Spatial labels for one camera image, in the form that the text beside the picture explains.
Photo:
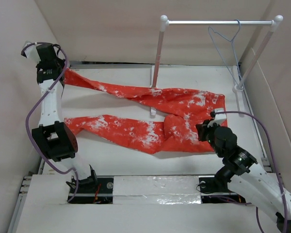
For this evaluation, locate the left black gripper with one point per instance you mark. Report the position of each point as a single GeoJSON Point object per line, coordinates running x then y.
{"type": "Point", "coordinates": [60, 62]}

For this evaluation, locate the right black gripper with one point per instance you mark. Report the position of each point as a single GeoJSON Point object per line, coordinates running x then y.
{"type": "Point", "coordinates": [202, 128]}

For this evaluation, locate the red white patterned trousers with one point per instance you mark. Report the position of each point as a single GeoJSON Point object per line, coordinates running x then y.
{"type": "Point", "coordinates": [143, 119]}

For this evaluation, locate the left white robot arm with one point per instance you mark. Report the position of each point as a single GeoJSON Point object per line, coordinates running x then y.
{"type": "Point", "coordinates": [52, 136]}

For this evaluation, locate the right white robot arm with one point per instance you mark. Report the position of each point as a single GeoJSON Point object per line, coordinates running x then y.
{"type": "Point", "coordinates": [244, 175]}

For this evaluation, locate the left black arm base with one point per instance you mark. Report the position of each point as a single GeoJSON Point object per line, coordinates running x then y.
{"type": "Point", "coordinates": [93, 190]}

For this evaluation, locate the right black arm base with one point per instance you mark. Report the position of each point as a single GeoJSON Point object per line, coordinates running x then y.
{"type": "Point", "coordinates": [213, 191]}

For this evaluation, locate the silver foil tape strip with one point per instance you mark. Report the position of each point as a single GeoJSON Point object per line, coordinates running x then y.
{"type": "Point", "coordinates": [165, 190]}

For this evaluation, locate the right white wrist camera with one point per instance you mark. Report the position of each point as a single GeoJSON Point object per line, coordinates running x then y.
{"type": "Point", "coordinates": [218, 116]}

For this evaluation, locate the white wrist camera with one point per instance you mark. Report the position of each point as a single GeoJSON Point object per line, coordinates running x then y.
{"type": "Point", "coordinates": [218, 116]}
{"type": "Point", "coordinates": [31, 53]}

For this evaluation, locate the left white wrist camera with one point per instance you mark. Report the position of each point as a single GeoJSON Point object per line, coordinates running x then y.
{"type": "Point", "coordinates": [31, 53]}

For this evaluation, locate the white clothes rack frame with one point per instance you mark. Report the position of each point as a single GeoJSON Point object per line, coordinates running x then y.
{"type": "Point", "coordinates": [165, 22]}

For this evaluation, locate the blue wire hanger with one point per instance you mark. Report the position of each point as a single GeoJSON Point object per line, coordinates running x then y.
{"type": "Point", "coordinates": [211, 31]}

